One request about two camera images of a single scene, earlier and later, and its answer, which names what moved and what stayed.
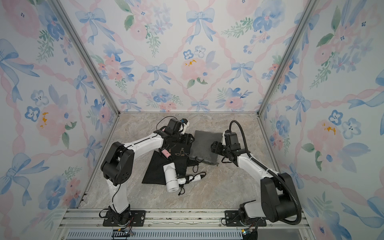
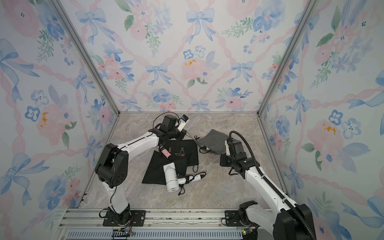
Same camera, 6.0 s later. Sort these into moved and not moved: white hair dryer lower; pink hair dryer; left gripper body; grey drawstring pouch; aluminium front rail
Moved: left gripper body; grey drawstring pouch
Not moved: pink hair dryer; white hair dryer lower; aluminium front rail
